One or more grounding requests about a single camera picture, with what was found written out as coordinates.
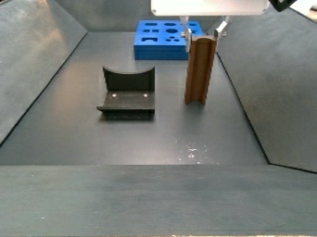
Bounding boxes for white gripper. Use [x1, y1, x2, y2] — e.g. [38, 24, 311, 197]
[151, 0, 268, 52]

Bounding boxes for brown arch block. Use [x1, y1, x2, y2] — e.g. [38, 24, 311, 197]
[184, 35, 216, 104]

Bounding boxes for blue shape sorting board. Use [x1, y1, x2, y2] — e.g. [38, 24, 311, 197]
[132, 19, 207, 61]

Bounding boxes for black curved holder stand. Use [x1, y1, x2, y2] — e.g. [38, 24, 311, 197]
[96, 68, 155, 120]

